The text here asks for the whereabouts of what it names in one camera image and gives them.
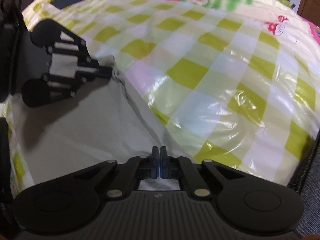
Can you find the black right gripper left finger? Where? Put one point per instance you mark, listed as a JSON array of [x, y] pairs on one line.
[[149, 164]]

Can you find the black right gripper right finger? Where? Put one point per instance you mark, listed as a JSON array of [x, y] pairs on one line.
[[169, 167]]

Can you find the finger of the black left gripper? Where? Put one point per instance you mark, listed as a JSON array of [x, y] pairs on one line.
[[96, 64], [90, 76]]

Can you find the grey-green pants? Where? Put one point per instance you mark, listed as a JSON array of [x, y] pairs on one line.
[[106, 120]]

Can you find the green white checkered sheet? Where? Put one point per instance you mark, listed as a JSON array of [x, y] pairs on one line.
[[253, 115]]

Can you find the brown wooden door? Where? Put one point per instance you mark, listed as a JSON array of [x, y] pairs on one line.
[[310, 10]]

